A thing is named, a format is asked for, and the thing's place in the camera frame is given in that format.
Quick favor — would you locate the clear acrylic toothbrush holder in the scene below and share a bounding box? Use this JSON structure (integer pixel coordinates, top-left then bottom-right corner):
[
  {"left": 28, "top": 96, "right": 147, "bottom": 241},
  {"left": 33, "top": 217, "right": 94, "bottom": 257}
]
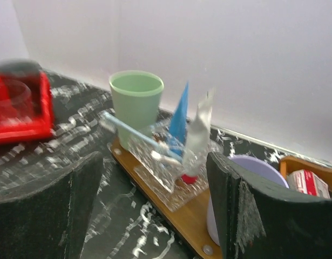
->
[{"left": 126, "top": 122, "right": 212, "bottom": 213}]

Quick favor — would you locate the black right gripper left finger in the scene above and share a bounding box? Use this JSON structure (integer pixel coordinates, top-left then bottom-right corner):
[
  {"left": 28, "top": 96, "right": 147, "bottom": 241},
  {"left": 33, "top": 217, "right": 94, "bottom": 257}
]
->
[{"left": 0, "top": 152, "right": 104, "bottom": 258}]

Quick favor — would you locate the green plastic cup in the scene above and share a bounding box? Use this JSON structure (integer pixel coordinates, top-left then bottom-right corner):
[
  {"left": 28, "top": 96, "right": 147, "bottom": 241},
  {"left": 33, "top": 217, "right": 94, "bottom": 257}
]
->
[{"left": 109, "top": 70, "right": 165, "bottom": 151}]

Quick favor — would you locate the red white small box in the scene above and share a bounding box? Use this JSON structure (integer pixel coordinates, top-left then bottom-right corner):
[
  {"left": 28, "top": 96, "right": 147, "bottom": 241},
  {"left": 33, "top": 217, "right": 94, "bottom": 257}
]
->
[{"left": 286, "top": 169, "right": 330, "bottom": 199}]

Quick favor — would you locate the silver toothpaste tube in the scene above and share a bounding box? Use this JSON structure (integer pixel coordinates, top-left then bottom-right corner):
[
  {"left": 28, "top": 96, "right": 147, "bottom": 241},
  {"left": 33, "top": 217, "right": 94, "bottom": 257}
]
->
[{"left": 181, "top": 88, "right": 215, "bottom": 184}]

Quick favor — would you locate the purple plastic cup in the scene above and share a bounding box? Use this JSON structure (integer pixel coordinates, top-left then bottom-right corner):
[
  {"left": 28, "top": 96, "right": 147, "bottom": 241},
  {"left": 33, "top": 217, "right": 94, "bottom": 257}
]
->
[{"left": 207, "top": 155, "right": 290, "bottom": 246}]

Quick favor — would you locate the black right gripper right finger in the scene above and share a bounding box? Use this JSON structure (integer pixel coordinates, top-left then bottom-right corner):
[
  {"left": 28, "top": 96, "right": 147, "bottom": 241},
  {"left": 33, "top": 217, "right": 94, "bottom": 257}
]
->
[{"left": 206, "top": 152, "right": 332, "bottom": 258}]

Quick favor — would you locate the light blue toothbrush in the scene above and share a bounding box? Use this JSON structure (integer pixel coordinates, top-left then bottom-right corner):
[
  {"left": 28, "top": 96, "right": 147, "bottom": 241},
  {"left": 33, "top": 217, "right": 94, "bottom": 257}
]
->
[{"left": 100, "top": 111, "right": 182, "bottom": 163}]

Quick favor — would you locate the clear drinking glass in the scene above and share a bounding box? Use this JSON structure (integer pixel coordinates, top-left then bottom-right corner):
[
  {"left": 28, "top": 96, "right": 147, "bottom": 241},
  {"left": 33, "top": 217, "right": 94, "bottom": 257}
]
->
[{"left": 0, "top": 79, "right": 34, "bottom": 124}]

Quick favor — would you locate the blue toothpaste tube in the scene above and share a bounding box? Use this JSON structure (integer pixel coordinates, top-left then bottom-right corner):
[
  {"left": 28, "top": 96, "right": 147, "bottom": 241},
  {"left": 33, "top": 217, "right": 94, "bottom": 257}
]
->
[{"left": 166, "top": 82, "right": 189, "bottom": 157}]

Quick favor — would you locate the brown oval wooden tray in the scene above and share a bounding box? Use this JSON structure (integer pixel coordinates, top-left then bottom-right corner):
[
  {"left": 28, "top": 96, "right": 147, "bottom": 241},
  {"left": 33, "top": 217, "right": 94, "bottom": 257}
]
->
[{"left": 110, "top": 137, "right": 223, "bottom": 258}]

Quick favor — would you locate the red plastic bin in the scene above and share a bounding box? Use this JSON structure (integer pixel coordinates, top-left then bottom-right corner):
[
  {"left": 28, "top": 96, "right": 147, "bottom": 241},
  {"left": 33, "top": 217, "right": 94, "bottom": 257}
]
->
[{"left": 0, "top": 72, "right": 55, "bottom": 145}]

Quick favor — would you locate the orange wooden tiered shelf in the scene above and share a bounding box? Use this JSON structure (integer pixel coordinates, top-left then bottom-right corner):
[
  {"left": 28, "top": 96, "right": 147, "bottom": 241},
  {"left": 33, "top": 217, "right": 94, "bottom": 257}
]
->
[{"left": 279, "top": 155, "right": 332, "bottom": 194}]

